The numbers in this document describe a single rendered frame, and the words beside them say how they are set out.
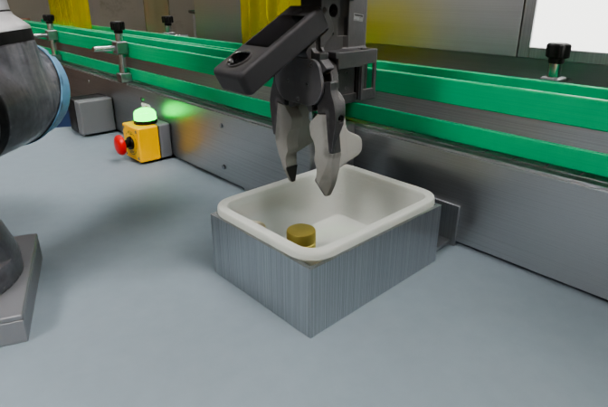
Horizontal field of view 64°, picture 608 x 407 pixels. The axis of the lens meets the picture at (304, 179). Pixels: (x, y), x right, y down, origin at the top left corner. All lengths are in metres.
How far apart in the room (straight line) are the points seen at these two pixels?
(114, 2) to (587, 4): 9.63
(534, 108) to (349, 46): 0.23
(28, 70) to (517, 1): 0.65
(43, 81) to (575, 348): 0.64
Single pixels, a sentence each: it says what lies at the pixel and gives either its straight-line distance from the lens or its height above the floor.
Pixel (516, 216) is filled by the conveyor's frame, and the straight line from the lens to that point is 0.64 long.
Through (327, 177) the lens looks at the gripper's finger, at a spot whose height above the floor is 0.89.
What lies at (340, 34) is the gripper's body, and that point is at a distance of 0.52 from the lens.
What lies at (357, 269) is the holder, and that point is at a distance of 0.52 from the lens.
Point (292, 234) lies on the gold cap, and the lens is 0.56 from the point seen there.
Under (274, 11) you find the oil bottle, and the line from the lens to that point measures 0.90.
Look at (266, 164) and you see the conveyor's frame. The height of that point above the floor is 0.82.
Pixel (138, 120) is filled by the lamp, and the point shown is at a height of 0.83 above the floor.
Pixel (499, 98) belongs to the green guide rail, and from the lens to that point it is 0.64.
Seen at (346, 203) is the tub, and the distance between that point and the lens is 0.70.
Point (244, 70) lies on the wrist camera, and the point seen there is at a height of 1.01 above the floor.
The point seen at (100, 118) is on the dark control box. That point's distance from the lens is 1.26.
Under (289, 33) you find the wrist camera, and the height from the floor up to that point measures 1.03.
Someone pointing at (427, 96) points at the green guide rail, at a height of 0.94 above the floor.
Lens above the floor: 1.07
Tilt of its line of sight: 21 degrees down
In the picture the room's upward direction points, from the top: straight up
